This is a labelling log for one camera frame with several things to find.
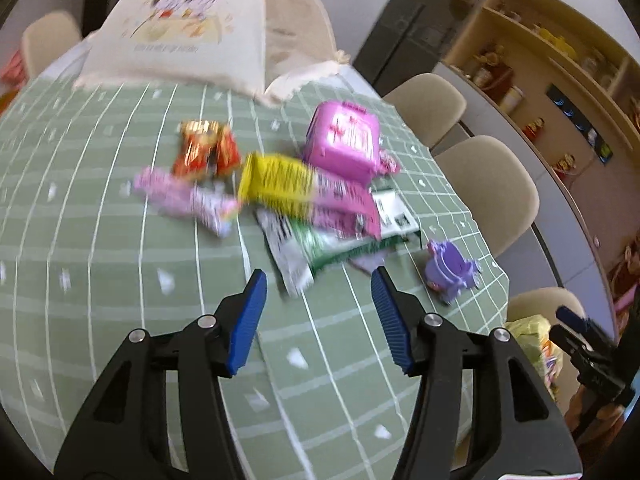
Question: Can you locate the white sideboard cabinet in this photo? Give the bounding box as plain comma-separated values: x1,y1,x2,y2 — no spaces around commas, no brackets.
432,62,621,331

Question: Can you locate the green snack wrapper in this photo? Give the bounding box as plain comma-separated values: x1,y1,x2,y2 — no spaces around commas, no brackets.
256,207,422,297

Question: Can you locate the black power socket rail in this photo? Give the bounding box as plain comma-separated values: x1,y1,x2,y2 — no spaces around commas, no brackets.
546,84,617,164

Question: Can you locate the orange snack wrapper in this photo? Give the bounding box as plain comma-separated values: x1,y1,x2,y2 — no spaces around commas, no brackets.
172,120,244,179

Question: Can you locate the wooden wall shelf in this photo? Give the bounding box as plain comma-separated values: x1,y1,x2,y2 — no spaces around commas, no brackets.
440,0,640,171

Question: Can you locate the pink toy case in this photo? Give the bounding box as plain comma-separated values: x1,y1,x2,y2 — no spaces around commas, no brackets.
302,101,382,184

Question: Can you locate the yellow cup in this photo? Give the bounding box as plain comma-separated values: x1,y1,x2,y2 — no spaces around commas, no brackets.
500,85,526,114

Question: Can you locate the long pink snack wrapper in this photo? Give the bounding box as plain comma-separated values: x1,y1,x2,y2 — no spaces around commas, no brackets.
134,167,240,237

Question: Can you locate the white black snack wrapper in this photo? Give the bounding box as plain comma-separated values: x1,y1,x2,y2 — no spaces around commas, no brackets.
372,187,419,239

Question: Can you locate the yellow plastic trash bag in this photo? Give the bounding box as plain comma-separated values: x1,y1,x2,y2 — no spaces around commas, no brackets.
504,314,557,397

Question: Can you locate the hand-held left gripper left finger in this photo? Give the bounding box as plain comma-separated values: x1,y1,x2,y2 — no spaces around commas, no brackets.
52,269,268,480

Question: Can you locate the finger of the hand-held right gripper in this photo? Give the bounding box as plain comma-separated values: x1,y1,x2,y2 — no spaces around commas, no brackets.
550,326,593,366
556,306,618,356

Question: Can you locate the white printed canvas bag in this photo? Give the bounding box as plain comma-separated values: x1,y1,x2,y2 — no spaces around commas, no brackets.
74,0,352,107

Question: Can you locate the person's right forearm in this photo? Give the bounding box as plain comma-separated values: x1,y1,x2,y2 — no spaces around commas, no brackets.
565,385,631,457

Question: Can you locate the green checked tablecloth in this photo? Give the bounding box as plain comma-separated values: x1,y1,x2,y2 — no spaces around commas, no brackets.
0,67,508,480

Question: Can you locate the purple toy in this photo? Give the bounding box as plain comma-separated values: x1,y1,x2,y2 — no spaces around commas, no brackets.
425,240,484,306

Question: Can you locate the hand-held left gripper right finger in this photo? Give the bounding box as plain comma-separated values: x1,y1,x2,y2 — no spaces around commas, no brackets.
371,266,583,480

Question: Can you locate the bright yellow snack wrapper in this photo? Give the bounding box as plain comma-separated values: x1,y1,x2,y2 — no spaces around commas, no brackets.
237,152,317,219

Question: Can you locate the grey tall cabinet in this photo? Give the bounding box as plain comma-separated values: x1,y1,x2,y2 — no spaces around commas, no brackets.
352,0,502,97

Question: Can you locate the beige dining chair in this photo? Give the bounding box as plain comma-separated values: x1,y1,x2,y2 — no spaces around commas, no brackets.
21,10,84,79
505,287,589,342
384,73,469,149
434,135,541,259

